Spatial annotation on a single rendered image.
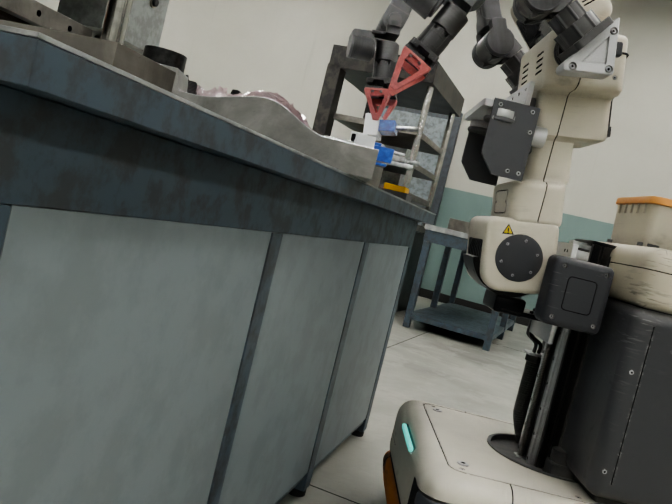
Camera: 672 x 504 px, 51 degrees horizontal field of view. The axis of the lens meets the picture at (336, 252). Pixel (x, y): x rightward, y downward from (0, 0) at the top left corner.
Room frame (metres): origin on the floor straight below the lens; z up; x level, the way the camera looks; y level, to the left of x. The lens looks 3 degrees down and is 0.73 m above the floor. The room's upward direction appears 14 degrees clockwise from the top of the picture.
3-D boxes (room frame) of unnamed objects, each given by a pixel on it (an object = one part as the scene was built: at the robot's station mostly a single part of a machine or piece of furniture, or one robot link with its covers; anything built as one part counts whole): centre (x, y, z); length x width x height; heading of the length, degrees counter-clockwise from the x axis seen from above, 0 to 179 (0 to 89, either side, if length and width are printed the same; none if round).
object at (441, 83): (6.47, -0.26, 1.03); 1.54 x 0.94 x 2.06; 161
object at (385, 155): (1.37, -0.05, 0.85); 0.13 x 0.05 x 0.05; 92
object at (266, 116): (1.40, 0.22, 0.85); 0.50 x 0.26 x 0.11; 92
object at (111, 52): (0.99, 0.40, 0.83); 0.20 x 0.15 x 0.07; 74
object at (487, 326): (6.11, -1.24, 0.46); 1.90 x 0.70 x 0.92; 161
